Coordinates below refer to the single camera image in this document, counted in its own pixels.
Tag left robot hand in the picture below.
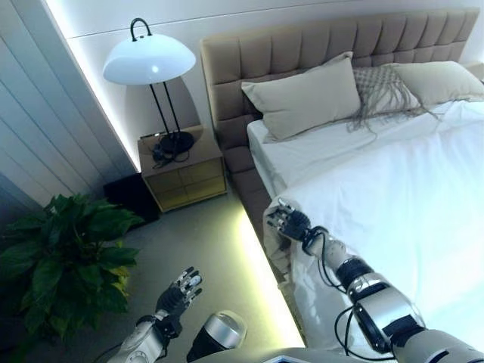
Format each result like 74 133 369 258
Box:
157 266 203 315

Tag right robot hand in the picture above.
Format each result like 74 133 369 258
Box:
266 196 313 243

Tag white duvet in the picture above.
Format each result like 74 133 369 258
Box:
262 100 484 363

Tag white pillow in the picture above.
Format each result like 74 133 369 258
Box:
246 100 484 201

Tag wooden nightstand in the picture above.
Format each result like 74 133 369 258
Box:
136 126 228 213

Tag green potted plant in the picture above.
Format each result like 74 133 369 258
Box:
0 192 147 341

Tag large beige pillow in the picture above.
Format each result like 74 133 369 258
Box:
391 60 484 107
240 51 362 144

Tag macrame fringed cushion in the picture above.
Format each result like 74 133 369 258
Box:
346 63 442 137

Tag white dome table lamp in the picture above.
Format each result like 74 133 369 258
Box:
102 17 197 153

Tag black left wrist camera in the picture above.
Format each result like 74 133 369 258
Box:
158 315 183 338

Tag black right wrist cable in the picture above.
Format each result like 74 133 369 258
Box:
302 225 379 357

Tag black tangled cords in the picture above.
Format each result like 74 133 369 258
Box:
150 132 191 169

